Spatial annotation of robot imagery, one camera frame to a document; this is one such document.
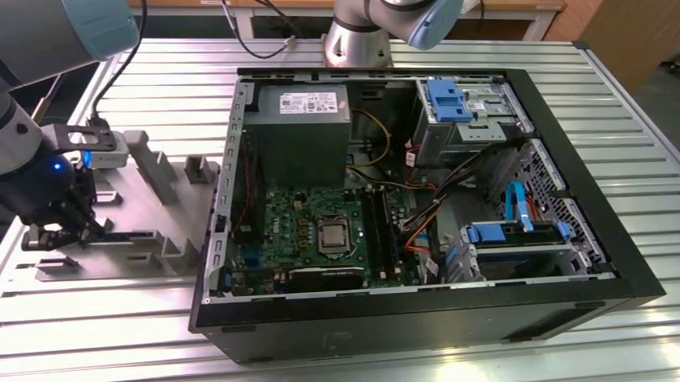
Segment RAM slot white latches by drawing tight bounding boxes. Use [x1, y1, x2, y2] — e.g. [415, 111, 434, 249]
[366, 186, 387, 280]

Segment silver CPU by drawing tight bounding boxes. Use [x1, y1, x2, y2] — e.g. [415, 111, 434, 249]
[319, 223, 350, 246]

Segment silver camera black bracket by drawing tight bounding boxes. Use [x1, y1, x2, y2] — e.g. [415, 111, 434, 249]
[65, 123, 129, 169]

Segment metal CPU socket cover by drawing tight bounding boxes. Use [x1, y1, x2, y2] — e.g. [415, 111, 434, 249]
[315, 213, 357, 260]

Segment black cable bundle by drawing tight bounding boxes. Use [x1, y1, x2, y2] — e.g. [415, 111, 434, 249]
[401, 141, 526, 234]

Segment brown wooden cabinet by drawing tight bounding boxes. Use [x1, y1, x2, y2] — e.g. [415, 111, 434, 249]
[544, 0, 680, 95]

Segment black cable white plug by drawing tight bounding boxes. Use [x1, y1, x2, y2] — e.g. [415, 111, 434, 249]
[220, 0, 298, 60]

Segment black camera cable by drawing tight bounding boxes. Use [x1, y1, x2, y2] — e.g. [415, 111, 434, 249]
[88, 37, 144, 129]

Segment grey power supply unit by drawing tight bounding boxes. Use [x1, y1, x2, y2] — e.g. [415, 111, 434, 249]
[242, 81, 353, 190]

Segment green motherboard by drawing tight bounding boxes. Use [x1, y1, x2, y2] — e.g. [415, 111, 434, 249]
[226, 185, 426, 298]

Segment black graphics card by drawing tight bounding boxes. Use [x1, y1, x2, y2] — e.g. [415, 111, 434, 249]
[286, 266, 367, 291]

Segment black white wire bundle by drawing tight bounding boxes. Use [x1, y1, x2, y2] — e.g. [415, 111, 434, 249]
[347, 165, 413, 190]

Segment blue drive bay latch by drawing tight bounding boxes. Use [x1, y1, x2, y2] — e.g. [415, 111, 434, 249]
[426, 80, 474, 123]

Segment grey parts rack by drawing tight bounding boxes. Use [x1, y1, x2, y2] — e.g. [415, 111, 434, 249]
[33, 130, 222, 282]

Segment hard disk in blue carrier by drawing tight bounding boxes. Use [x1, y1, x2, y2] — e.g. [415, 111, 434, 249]
[462, 220, 573, 248]

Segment blue plastic carrier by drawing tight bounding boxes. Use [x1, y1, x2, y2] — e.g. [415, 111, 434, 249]
[443, 240, 465, 278]

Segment metal drive cage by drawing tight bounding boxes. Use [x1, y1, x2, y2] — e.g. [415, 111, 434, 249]
[413, 77, 536, 168]

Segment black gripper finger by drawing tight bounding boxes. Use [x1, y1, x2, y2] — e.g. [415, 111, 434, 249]
[20, 220, 105, 252]
[55, 169, 105, 236]

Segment wooden workbench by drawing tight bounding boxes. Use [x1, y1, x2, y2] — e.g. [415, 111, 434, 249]
[127, 0, 564, 41]

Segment black PC case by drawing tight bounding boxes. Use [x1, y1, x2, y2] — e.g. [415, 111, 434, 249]
[190, 67, 668, 364]

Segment blue flat cable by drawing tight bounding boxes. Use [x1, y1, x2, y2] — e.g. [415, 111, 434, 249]
[506, 181, 536, 234]

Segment yellow wire bundle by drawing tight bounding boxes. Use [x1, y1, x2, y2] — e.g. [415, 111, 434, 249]
[350, 109, 393, 168]

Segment orange flat cable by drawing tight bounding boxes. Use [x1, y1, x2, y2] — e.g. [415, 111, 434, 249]
[403, 222, 433, 255]

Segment metal disk bay cage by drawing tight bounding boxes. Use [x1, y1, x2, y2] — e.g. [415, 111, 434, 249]
[445, 218, 610, 283]

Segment cable with tan plug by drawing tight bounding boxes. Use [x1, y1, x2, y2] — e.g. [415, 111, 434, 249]
[31, 73, 68, 120]

